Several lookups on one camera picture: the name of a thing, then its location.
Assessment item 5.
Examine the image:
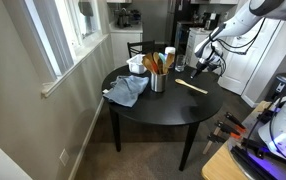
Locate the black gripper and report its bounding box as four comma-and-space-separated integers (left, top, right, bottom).
190, 55, 220, 79

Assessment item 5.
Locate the white plastic basket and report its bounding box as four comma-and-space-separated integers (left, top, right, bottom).
127, 54, 146, 74

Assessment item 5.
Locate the teal spatula in tin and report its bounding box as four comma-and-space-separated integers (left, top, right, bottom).
158, 53, 166, 64

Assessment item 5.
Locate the black orange clamp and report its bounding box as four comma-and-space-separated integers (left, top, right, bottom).
215, 121, 241, 139
225, 112, 246, 132

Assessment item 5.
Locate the blue cloth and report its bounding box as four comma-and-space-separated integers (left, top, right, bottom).
103, 75, 149, 107

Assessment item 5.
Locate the coffee maker on counter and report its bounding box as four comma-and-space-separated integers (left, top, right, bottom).
117, 8, 129, 28

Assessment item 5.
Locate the wooden cooking spoon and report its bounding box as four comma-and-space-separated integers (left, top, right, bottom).
175, 79, 208, 94

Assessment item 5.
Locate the red spatula in tin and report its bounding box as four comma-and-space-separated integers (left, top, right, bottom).
150, 60, 158, 74

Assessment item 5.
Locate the round black table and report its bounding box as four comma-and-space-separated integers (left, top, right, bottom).
107, 67, 223, 171

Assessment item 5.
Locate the silver tin utensil holder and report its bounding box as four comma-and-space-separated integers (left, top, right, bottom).
150, 74, 167, 93

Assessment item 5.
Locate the wooden spatula in tin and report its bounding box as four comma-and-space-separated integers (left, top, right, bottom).
163, 54, 175, 74

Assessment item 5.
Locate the clear glass mug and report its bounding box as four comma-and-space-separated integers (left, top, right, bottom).
175, 55, 186, 72

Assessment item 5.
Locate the white kitchen cabinet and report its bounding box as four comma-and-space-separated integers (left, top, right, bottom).
110, 22, 143, 68

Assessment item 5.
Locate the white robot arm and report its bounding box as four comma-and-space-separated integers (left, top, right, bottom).
191, 0, 286, 159

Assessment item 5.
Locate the black metal chair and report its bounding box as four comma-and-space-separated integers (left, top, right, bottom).
127, 40, 155, 58

